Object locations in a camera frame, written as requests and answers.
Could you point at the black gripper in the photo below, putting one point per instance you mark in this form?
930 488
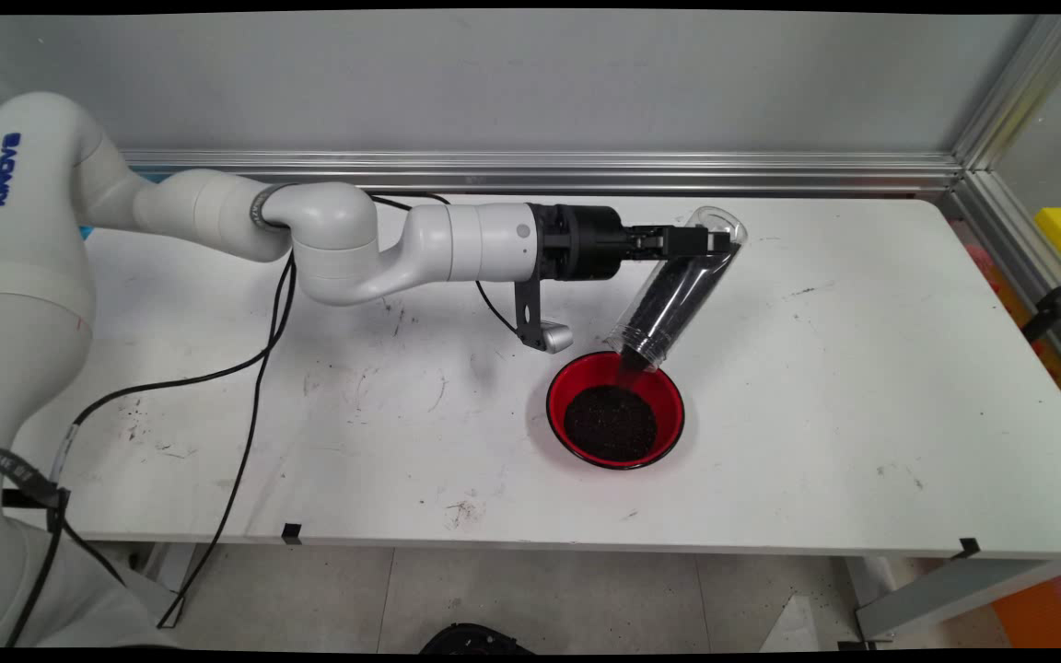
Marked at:
586 241

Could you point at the clear plastic screw-top jar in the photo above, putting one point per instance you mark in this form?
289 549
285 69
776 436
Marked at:
722 221

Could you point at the black granules heap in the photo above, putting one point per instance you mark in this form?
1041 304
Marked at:
678 299
609 424

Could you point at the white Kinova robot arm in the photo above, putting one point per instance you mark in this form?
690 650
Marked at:
346 239

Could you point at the red bowl black rim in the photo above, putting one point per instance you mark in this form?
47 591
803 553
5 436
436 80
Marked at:
577 387

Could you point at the black table edge clip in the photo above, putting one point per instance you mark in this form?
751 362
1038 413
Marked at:
291 533
969 548

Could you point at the grey metal table leg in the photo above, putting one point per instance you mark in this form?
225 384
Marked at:
945 589
167 571

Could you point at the black round floor object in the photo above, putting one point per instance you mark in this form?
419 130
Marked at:
475 640

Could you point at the orange crate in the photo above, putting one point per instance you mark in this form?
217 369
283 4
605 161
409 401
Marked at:
1046 608

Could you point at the blue plastic packs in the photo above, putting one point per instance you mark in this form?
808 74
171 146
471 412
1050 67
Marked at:
86 232

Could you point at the aluminium frame rail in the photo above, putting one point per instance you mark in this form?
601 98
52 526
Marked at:
1009 230
770 173

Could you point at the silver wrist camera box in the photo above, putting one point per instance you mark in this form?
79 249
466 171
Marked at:
556 337

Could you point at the aluminium frame post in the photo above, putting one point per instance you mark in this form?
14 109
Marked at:
1017 92

